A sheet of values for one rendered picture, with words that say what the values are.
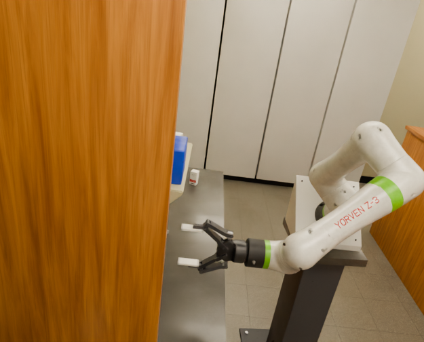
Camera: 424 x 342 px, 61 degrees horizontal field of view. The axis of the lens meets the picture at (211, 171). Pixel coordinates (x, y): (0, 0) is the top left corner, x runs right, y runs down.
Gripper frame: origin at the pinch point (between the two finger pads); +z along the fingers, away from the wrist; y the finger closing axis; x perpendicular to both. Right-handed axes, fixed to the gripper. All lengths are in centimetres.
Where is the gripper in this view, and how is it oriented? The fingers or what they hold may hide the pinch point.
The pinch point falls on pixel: (182, 244)
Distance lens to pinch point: 118.8
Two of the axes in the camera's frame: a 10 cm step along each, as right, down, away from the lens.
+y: 1.2, -9.0, -4.2
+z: -9.9, -1.2, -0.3
